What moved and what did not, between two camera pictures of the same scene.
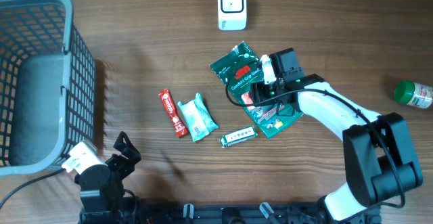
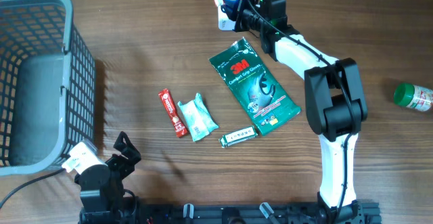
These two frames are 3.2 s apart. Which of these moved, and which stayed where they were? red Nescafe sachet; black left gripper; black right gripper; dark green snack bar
Moved: black right gripper
Stayed: black left gripper; dark green snack bar; red Nescafe sachet
